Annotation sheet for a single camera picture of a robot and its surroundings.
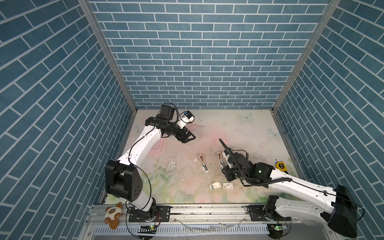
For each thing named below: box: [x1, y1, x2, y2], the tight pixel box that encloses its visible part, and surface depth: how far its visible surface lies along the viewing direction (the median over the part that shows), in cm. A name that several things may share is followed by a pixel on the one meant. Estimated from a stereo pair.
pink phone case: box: [149, 137, 165, 153], surface depth 96 cm
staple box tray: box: [208, 181, 222, 190], surface depth 84 cm
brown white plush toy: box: [104, 202, 122, 230], surface depth 72 cm
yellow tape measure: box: [275, 161, 288, 172], surface depth 91 cm
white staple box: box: [223, 182, 234, 189], surface depth 84 cm
